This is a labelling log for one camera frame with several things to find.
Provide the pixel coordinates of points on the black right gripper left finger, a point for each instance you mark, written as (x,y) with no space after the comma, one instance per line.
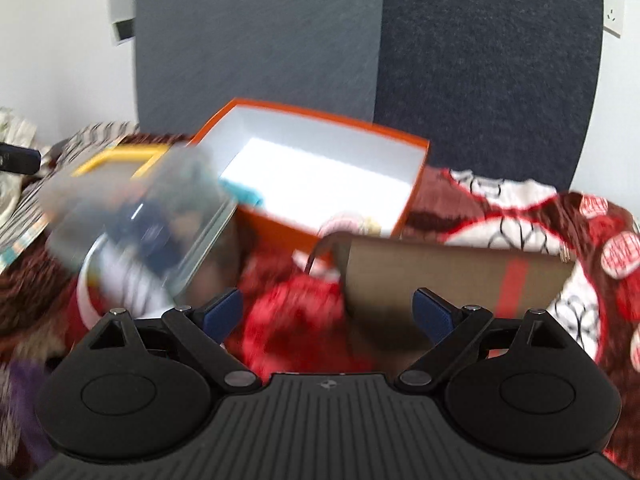
(200,334)

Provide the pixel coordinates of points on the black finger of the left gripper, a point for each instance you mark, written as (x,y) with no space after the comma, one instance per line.
(17,160)

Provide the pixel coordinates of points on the wall power socket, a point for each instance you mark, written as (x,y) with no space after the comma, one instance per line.
(613,17)

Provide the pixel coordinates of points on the orange cardboard box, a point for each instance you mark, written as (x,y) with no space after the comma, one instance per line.
(313,172)

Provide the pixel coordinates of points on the grey blue sofa backrest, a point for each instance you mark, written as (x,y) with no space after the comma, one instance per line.
(504,88)

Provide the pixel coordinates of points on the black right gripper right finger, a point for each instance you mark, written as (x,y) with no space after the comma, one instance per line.
(455,337)

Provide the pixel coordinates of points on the patterned fabric pile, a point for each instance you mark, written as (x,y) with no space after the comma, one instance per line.
(22,219)

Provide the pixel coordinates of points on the clear plastic storage box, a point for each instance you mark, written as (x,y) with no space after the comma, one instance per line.
(149,210)

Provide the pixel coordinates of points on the brown plaid zipper pouch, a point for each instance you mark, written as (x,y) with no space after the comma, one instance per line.
(378,277)

